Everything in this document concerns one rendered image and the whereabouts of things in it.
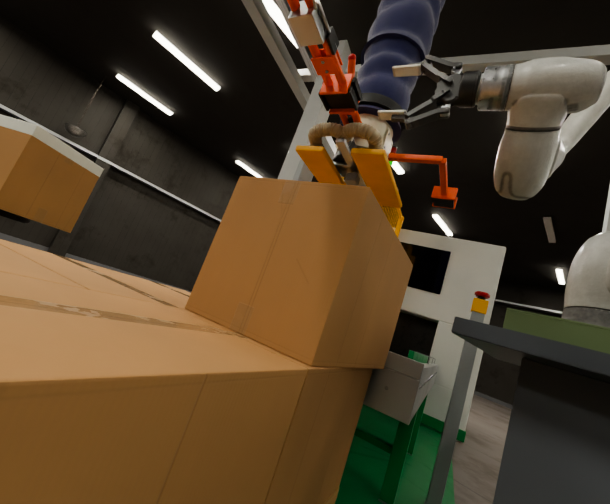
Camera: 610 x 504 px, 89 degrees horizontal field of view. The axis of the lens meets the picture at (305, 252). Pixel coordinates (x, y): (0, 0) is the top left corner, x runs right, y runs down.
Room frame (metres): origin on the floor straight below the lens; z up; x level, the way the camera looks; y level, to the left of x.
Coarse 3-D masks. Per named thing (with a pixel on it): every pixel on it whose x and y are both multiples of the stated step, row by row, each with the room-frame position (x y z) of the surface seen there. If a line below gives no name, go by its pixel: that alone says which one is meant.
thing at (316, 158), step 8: (304, 152) 0.90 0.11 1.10; (312, 152) 0.88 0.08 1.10; (320, 152) 0.86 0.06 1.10; (304, 160) 0.95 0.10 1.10; (312, 160) 0.93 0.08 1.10; (320, 160) 0.91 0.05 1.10; (328, 160) 0.90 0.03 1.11; (312, 168) 0.99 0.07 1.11; (320, 168) 0.97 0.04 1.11; (328, 168) 0.95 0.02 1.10; (336, 168) 0.96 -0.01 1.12; (320, 176) 1.02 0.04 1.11; (328, 176) 1.00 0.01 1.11; (336, 176) 0.98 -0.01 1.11; (344, 184) 1.04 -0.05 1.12
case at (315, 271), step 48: (240, 192) 0.83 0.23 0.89; (288, 192) 0.74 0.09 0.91; (336, 192) 0.67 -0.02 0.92; (240, 240) 0.79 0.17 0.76; (288, 240) 0.71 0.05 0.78; (336, 240) 0.65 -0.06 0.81; (384, 240) 0.80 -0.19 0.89; (240, 288) 0.76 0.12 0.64; (288, 288) 0.69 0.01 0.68; (336, 288) 0.63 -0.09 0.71; (384, 288) 0.90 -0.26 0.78; (288, 336) 0.67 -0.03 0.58; (336, 336) 0.70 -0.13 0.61; (384, 336) 1.04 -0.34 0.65
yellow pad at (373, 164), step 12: (360, 156) 0.81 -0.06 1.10; (372, 156) 0.79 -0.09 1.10; (384, 156) 0.77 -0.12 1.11; (360, 168) 0.87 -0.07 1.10; (372, 168) 0.85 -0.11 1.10; (384, 168) 0.83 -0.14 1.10; (372, 180) 0.92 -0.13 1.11; (384, 180) 0.89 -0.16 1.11; (384, 192) 0.97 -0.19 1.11; (396, 192) 0.95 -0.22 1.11; (384, 204) 1.07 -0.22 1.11; (396, 204) 1.03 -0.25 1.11
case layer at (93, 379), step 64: (0, 256) 0.63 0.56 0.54; (0, 320) 0.29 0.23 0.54; (64, 320) 0.36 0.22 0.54; (128, 320) 0.47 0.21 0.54; (192, 320) 0.69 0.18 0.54; (0, 384) 0.20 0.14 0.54; (64, 384) 0.23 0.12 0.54; (128, 384) 0.27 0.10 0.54; (192, 384) 0.34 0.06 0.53; (256, 384) 0.45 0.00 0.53; (320, 384) 0.68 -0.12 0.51; (0, 448) 0.21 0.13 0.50; (64, 448) 0.25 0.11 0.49; (128, 448) 0.30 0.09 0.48; (192, 448) 0.37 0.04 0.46; (256, 448) 0.51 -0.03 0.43; (320, 448) 0.81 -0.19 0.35
